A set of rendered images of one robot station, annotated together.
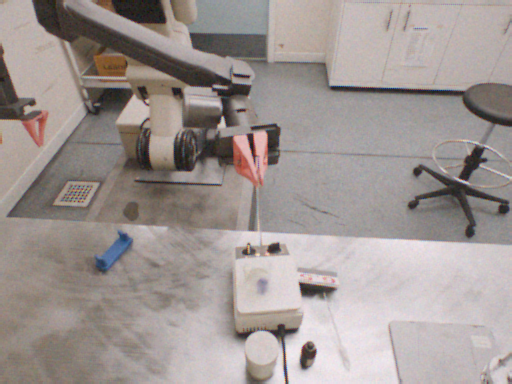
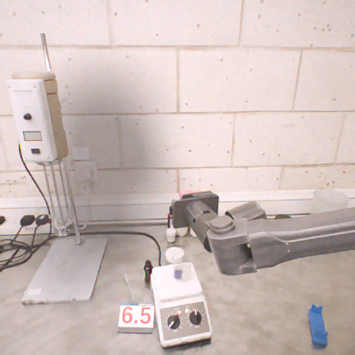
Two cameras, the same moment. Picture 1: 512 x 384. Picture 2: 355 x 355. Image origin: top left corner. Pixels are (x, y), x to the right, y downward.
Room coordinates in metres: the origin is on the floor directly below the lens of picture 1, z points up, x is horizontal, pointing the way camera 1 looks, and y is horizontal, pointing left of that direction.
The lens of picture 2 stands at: (0.97, -0.09, 1.40)
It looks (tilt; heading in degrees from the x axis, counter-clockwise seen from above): 24 degrees down; 172
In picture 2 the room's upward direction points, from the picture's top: straight up
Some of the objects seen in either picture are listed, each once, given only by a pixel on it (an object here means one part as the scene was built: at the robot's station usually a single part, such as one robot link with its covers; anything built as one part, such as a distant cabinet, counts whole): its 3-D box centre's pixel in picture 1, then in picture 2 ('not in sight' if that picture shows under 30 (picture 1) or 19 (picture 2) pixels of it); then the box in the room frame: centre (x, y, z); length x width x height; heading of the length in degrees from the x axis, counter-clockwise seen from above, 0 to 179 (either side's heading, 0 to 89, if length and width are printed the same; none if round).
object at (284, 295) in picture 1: (266, 283); (176, 280); (0.37, -0.02, 0.83); 0.12 x 0.12 x 0.01; 5
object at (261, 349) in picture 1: (261, 356); (174, 262); (0.25, -0.01, 0.79); 0.06 x 0.06 x 0.08
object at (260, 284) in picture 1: (256, 274); (182, 265); (0.36, 0.00, 0.87); 0.06 x 0.05 x 0.08; 105
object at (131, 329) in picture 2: (317, 276); (135, 317); (0.43, -0.13, 0.77); 0.09 x 0.06 x 0.04; 81
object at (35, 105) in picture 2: not in sight; (38, 120); (0.19, -0.36, 1.25); 0.15 x 0.11 x 0.24; 176
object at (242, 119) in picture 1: (245, 135); (200, 216); (0.48, 0.02, 1.10); 0.10 x 0.07 x 0.07; 101
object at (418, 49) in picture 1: (419, 46); not in sight; (2.64, -1.20, 0.40); 0.24 x 0.01 x 0.30; 86
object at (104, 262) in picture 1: (113, 248); (318, 322); (0.50, 0.34, 0.77); 0.10 x 0.03 x 0.04; 157
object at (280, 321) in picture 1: (264, 283); (177, 299); (0.40, -0.01, 0.79); 0.22 x 0.13 x 0.08; 5
